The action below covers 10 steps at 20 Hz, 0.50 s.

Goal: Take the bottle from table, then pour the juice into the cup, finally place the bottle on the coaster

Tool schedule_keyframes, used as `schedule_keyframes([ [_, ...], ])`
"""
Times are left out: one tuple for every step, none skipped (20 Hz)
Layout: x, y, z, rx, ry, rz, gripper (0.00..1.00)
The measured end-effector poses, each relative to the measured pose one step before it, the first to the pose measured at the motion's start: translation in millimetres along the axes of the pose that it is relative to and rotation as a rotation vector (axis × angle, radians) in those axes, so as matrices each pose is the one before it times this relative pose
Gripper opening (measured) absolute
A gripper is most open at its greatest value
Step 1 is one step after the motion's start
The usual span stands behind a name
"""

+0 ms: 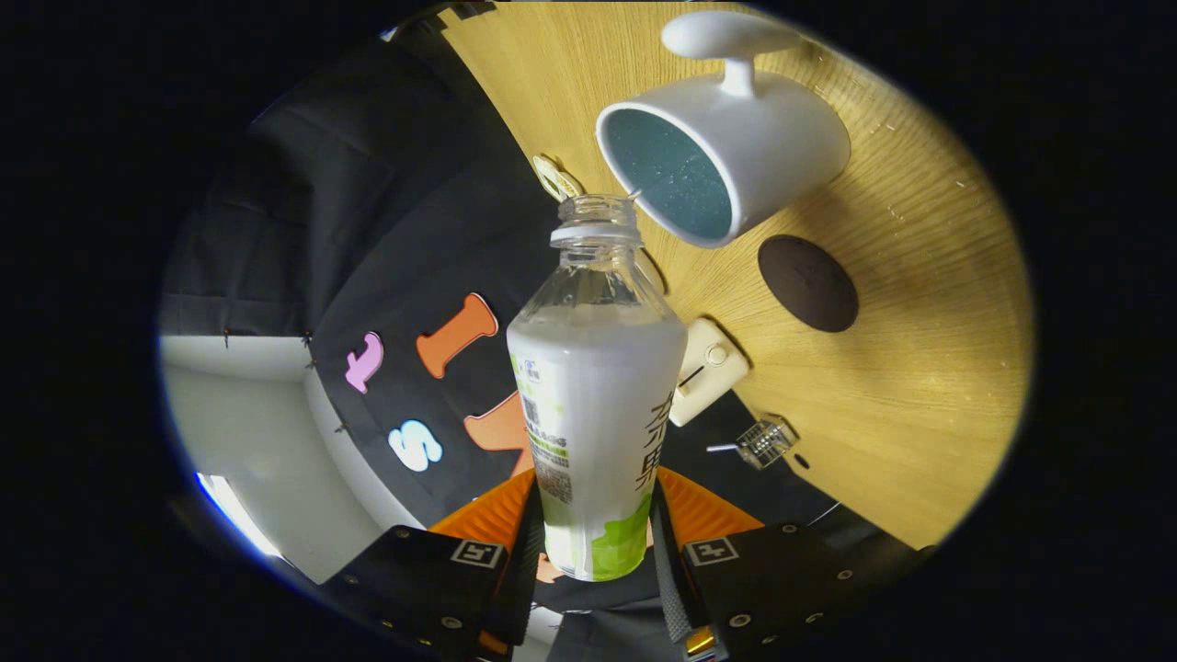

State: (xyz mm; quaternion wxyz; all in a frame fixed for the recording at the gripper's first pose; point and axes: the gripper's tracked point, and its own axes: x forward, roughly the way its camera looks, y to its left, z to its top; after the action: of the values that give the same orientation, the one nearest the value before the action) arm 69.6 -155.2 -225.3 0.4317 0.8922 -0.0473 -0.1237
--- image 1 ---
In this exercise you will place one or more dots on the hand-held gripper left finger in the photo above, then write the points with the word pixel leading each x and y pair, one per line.
pixel 524 570

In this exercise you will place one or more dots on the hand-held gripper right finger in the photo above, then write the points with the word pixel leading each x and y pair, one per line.
pixel 669 588

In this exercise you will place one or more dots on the white green juice bottle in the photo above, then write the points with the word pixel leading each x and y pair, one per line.
pixel 598 414

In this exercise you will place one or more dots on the dark brown round coaster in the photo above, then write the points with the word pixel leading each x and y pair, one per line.
pixel 809 285

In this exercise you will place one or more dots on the white cup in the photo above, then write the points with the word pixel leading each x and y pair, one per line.
pixel 782 138

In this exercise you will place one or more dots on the white toaster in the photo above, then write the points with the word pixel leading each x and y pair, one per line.
pixel 713 368

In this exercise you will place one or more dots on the large ceiling light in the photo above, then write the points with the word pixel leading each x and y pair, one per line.
pixel 230 510

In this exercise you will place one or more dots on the wooden table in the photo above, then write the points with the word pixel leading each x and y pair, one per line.
pixel 919 386

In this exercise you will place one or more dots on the white divided dish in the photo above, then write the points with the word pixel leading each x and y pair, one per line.
pixel 554 176

